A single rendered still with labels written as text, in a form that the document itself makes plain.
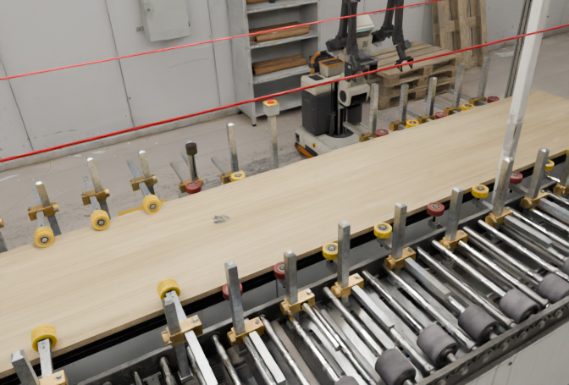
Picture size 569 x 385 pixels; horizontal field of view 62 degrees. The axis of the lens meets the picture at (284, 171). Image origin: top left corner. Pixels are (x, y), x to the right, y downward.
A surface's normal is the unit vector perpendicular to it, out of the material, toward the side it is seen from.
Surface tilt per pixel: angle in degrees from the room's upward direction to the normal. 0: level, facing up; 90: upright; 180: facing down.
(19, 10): 90
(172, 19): 90
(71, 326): 0
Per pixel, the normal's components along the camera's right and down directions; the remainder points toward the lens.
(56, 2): 0.47, 0.43
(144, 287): -0.04, -0.86
